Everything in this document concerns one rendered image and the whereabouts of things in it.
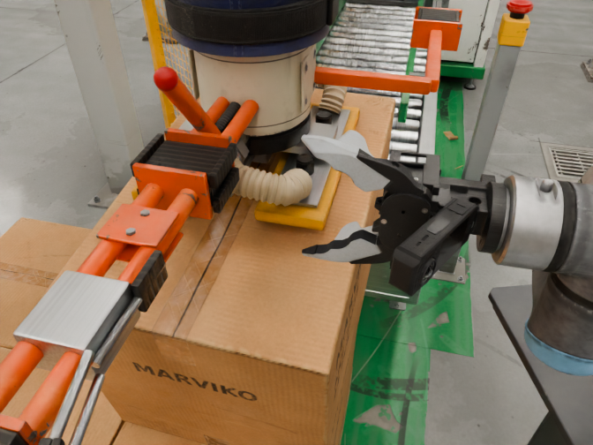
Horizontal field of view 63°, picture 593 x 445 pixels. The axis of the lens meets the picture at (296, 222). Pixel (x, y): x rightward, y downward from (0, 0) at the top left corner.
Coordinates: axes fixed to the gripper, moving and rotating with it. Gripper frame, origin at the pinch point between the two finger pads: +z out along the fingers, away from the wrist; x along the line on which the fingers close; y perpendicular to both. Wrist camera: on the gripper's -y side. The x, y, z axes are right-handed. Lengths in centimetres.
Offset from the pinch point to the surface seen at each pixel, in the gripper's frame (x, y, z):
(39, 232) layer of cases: -56, 43, 85
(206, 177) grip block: 2.9, -1.3, 9.4
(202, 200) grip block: 0.0, -1.6, 10.1
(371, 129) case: -12.7, 40.9, -3.8
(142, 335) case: -19.9, -6.3, 19.4
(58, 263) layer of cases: -57, 33, 73
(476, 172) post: -63, 110, -35
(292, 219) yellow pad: -11.2, 10.7, 3.5
